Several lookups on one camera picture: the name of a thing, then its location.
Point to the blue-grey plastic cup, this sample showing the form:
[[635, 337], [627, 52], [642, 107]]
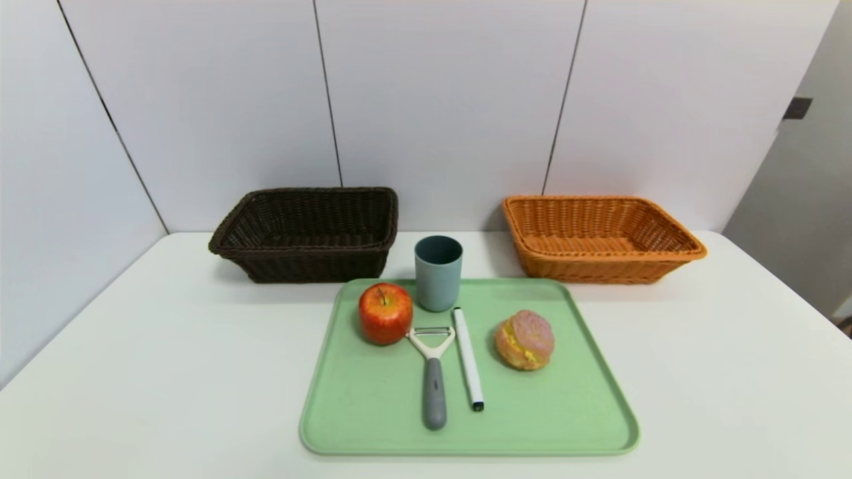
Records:
[[438, 283]]

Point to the red yellow apple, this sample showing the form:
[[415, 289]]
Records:
[[385, 316]]

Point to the white marker pen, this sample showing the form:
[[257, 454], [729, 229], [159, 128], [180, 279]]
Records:
[[467, 359]]

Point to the dark brown wicker basket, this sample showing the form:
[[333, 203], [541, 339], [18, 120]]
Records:
[[306, 263]]

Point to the orange wicker basket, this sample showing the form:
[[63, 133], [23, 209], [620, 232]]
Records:
[[599, 266]]

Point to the pink cream-filled bun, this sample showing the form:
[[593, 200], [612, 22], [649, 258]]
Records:
[[526, 339]]

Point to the light green plastic tray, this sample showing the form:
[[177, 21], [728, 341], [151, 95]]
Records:
[[546, 412]]

